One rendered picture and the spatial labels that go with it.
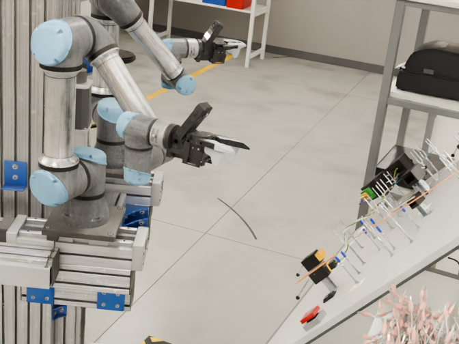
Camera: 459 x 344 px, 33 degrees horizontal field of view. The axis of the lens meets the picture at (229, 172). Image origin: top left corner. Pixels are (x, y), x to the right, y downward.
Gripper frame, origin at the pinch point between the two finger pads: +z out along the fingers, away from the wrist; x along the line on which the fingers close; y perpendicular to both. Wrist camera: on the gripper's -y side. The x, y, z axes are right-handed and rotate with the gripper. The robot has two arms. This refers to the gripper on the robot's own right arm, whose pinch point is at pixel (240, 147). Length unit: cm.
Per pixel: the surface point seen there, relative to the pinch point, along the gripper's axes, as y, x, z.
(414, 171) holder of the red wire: 14, -90, 28
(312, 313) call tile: 44, -16, 23
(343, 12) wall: -12, -764, -223
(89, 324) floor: 142, -130, -121
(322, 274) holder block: 42, -41, 17
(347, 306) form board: 37, -13, 33
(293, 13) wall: 1, -760, -285
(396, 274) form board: 24, -12, 43
